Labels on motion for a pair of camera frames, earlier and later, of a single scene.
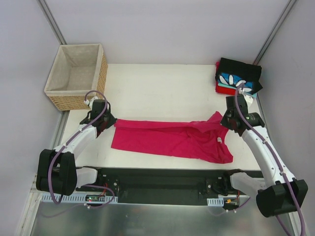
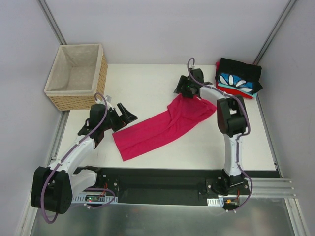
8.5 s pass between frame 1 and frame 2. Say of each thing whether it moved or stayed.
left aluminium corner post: stayed
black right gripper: moved
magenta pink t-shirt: moved
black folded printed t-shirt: stayed
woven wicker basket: stayed
